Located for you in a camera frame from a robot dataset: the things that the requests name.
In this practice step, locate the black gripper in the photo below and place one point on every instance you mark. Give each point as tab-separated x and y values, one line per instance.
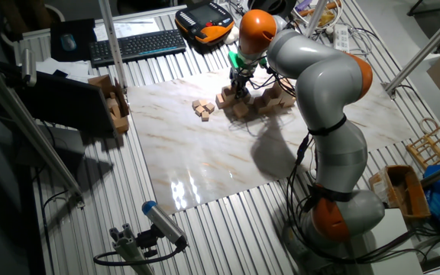
240	78

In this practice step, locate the silver orange robot arm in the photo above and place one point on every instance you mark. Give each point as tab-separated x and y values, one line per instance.
327	84

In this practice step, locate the large wooden cube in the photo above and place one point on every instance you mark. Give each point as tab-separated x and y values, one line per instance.
277	109
261	107
270	97
278	89
288	102

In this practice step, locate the small wooden cube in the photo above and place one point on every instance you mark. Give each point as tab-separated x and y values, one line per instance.
199	110
203	102
205	116
196	104
210	107

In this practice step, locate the white egg shaped object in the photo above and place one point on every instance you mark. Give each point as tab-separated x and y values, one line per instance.
231	36

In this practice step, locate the orange black teach pendant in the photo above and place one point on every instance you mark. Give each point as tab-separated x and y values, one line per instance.
204	23

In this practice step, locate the marble pattern mat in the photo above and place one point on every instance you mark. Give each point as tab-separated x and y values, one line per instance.
204	160

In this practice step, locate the black round spool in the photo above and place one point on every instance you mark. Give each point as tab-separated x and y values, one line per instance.
271	4

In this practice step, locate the purple object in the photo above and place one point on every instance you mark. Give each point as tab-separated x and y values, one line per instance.
303	5

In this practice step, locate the yellow packet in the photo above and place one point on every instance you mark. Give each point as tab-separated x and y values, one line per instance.
326	18

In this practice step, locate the black computer keyboard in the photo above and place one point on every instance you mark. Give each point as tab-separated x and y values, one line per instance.
136	47

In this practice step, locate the white power strip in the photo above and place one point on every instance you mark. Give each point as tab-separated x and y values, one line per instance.
341	38

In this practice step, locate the white paper sheet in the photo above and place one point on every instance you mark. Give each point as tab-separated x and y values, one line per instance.
140	27
63	68

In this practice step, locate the brown cardboard box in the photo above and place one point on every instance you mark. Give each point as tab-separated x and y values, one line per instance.
122	124

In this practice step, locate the wooden stick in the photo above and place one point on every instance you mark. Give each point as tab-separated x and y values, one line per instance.
330	5

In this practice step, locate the wooden block in box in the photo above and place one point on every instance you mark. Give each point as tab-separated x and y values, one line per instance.
116	112
112	103

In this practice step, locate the black mouse pad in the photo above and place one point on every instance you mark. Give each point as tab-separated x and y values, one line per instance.
84	38

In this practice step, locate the black monitor screen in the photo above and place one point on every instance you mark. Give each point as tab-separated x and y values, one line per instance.
67	103

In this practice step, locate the grey computer mouse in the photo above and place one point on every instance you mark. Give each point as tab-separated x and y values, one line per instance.
68	42

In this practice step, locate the wooden stick rack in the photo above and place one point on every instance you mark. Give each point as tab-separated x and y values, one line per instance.
418	153

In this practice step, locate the black chair base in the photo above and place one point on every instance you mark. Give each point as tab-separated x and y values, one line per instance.
415	8

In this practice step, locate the short aluminium profile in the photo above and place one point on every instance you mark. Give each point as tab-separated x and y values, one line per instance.
130	252

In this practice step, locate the orange brown tray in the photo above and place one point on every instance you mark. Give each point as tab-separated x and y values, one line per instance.
415	198

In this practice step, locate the green wrist mount flange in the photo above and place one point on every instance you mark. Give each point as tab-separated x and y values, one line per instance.
237	59

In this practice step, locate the aluminium frame post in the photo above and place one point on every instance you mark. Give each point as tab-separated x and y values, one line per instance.
112	42
315	17
426	46

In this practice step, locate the grey camera blue cap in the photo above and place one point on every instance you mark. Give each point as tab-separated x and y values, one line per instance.
162	221

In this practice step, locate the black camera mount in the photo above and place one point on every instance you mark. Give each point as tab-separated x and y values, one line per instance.
147	240

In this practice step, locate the grey depth camera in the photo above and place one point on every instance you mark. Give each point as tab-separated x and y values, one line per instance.
29	66

